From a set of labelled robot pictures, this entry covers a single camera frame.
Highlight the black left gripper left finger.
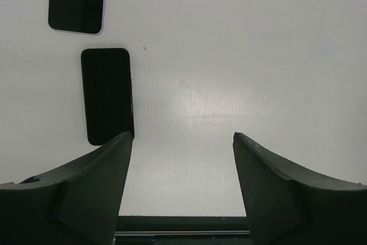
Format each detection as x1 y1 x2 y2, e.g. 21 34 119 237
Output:
1 132 132 244

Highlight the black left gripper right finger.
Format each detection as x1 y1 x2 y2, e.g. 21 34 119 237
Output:
233 133 366 244

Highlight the black screen smartphone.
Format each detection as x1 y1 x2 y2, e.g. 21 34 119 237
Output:
48 0 104 34
81 48 135 146

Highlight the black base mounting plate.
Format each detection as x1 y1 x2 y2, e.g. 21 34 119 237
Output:
112 216 253 245

